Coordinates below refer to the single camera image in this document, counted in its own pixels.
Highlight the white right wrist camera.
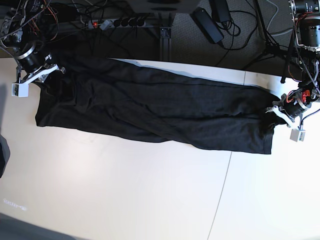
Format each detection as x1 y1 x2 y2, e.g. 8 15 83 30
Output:
11 83 29 98

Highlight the white power strip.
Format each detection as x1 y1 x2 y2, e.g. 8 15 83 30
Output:
86 17 147 31

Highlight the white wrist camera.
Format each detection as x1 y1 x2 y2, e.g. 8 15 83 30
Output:
11 83 29 98
290 129 306 142

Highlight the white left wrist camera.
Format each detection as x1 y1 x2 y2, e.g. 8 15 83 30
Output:
290 129 306 142

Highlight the white plug adapter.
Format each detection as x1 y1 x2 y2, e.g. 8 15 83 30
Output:
99 19 113 31

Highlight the aluminium table leg profile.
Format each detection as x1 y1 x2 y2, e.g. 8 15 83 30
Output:
158 12 174 62

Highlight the black T-shirt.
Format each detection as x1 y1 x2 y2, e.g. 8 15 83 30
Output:
35 46 284 155

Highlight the dark object at left edge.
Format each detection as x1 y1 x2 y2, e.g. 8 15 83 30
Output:
0 135 11 177

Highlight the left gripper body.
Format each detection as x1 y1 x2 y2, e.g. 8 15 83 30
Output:
265 88 320 129

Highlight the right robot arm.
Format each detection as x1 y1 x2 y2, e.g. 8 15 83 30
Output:
0 0 66 84

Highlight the black power brick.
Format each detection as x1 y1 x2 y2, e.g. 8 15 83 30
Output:
190 7 224 44
209 0 231 23

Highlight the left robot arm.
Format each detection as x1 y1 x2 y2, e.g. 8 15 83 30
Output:
268 0 320 131

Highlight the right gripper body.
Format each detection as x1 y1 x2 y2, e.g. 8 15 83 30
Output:
14 42 66 84

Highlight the black tripod stand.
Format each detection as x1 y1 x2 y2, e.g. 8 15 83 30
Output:
242 0 298 70

